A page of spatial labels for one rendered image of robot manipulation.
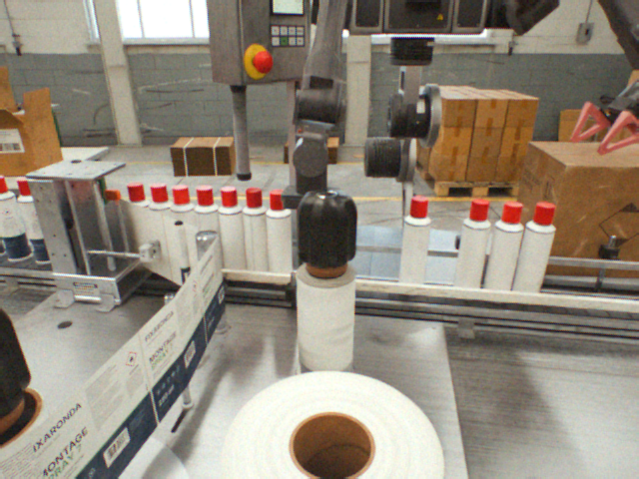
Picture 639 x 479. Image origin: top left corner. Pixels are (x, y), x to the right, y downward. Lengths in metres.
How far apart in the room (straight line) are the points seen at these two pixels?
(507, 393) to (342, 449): 0.40
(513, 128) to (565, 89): 2.74
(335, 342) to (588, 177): 0.70
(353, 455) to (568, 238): 0.81
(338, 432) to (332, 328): 0.19
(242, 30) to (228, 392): 0.60
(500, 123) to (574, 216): 3.30
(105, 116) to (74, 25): 1.15
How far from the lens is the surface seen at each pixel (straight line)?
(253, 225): 0.91
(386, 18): 1.44
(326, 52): 0.79
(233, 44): 0.87
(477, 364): 0.87
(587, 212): 1.15
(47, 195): 0.94
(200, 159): 5.00
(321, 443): 0.50
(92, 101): 7.08
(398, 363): 0.76
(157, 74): 6.68
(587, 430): 0.82
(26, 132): 2.43
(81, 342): 0.89
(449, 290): 0.91
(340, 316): 0.62
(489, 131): 4.37
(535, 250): 0.93
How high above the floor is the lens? 1.36
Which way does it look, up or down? 25 degrees down
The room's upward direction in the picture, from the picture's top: straight up
